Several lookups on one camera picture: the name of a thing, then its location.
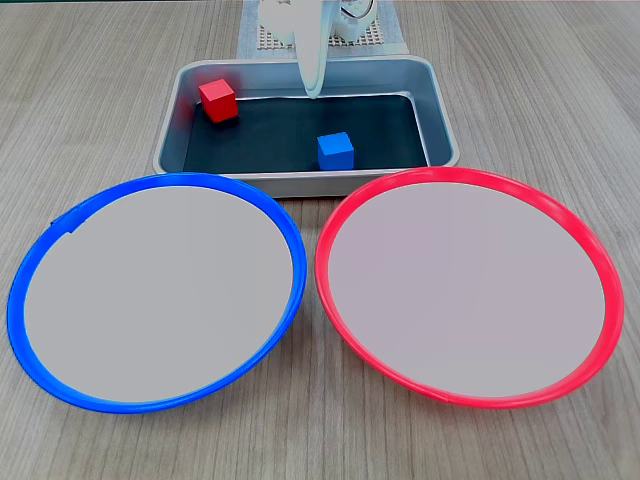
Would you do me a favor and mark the red cube block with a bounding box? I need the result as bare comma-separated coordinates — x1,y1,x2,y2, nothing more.
198,78,239,124

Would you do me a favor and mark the blue cube block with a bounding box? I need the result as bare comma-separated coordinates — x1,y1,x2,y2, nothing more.
316,131,355,172

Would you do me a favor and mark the black tray liner mat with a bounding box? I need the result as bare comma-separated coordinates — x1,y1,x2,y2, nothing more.
182,93,431,174

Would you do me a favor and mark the silver metal tray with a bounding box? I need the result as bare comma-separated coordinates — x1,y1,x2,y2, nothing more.
152,55,461,199

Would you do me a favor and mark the blue-rimmed round dish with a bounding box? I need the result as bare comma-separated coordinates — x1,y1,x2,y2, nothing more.
5,171,308,415

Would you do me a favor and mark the red-rimmed round dish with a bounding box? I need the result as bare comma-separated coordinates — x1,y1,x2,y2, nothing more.
314,166,626,410

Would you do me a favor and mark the white perforated base plate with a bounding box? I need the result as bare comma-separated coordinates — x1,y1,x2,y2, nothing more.
257,0,387,51

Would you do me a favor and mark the thin arm cable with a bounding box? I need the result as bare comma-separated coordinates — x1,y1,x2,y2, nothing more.
340,0,377,24

